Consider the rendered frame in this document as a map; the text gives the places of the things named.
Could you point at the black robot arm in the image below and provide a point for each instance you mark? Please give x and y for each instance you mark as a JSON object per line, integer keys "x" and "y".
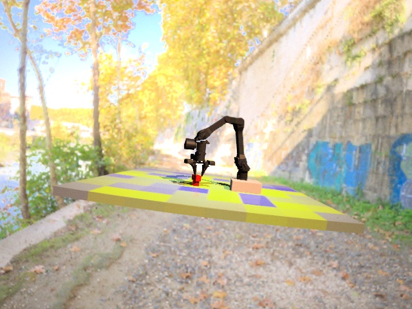
{"x": 238, "y": 124}

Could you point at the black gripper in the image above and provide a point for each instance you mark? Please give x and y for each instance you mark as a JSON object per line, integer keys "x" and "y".
{"x": 200, "y": 156}

